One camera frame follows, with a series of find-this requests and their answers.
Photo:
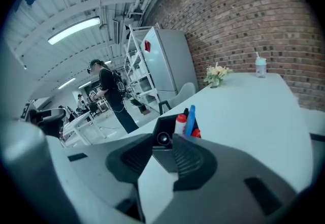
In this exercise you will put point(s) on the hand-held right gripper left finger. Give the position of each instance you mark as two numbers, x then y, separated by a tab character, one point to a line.
96	172

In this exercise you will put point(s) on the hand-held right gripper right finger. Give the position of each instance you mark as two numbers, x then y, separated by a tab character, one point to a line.
215	187

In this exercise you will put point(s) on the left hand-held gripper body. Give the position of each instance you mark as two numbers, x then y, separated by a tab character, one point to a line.
48	121

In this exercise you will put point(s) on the black square pen holder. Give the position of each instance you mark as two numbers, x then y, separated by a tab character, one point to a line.
165	126

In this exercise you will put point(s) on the blue pen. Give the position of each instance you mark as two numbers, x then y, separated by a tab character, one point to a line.
190	121

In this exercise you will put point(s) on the white metal table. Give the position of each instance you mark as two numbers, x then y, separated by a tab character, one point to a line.
81	121

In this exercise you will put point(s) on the ceiling tube light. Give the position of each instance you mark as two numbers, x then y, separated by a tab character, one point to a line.
84	84
73	30
66	83

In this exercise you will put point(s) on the white bottle red cap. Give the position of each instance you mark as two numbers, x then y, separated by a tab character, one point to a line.
180	124

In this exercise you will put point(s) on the black bin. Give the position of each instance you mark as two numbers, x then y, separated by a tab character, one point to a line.
142	110

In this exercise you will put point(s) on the grey chair with black legs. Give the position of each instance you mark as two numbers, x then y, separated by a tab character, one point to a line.
182	96

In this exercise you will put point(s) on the white shelf rack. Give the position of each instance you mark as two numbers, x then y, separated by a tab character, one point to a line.
135	70

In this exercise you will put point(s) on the vase of yellow flowers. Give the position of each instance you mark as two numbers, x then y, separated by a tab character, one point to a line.
215	74

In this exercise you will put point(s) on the clear bottle with straw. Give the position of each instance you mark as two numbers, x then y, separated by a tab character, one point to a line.
260	66

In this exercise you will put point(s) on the grey refrigerator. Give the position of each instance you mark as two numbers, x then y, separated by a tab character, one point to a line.
165	60

